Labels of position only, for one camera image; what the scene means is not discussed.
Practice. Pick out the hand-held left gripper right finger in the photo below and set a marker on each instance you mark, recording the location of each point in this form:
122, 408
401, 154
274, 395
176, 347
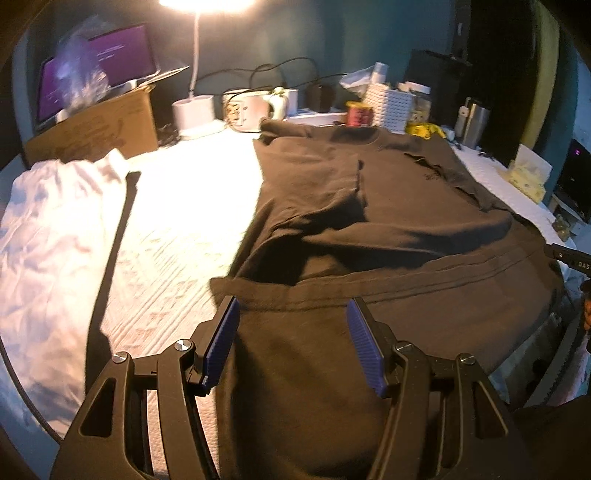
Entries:
364, 350

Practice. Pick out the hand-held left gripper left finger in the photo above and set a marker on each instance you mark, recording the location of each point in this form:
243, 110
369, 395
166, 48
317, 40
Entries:
224, 341

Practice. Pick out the dark brown t-shirt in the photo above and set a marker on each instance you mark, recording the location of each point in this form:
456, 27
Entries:
392, 230

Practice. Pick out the yellow tissue box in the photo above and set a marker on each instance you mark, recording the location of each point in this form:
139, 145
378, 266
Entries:
526, 177

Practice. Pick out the white textured table cover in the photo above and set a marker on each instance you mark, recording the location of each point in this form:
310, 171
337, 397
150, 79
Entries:
184, 221

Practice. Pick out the silver tumbler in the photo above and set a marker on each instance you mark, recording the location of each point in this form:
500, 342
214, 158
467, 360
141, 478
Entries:
475, 122

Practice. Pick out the yellow snack packet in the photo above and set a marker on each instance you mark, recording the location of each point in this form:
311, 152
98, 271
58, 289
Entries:
427, 131

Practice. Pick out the white garment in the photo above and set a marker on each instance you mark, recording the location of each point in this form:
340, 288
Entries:
55, 230

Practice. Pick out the clear jar with white lid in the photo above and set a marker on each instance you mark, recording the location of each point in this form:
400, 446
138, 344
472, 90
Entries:
420, 104

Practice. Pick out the white desk lamp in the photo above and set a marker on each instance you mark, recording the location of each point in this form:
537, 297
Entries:
194, 110

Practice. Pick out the black box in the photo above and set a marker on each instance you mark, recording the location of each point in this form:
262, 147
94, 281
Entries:
438, 69

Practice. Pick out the white mug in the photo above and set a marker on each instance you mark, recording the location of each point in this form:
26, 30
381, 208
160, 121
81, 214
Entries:
254, 108

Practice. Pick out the red can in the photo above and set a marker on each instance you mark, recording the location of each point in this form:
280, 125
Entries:
360, 115

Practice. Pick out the white perforated basket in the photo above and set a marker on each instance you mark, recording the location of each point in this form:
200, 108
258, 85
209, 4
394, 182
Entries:
390, 108

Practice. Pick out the white power strip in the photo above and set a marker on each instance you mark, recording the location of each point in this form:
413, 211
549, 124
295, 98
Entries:
318, 117

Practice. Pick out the cardboard box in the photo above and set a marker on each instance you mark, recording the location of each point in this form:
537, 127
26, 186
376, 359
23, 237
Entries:
115, 120

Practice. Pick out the small cream figurine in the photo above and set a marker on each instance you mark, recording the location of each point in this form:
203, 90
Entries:
278, 99

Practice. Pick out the white charger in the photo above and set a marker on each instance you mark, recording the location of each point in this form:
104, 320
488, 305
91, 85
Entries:
292, 99

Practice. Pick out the black power adapter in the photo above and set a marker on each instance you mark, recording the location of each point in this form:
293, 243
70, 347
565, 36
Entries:
321, 97

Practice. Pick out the crumpled translucent plastic bag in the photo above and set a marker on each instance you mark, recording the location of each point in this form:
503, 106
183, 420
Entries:
364, 76

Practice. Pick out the clear plastic bag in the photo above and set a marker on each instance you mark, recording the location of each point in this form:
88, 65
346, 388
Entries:
76, 74

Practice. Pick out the laptop with purple screen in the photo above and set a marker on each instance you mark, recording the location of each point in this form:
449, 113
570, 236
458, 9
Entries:
127, 50

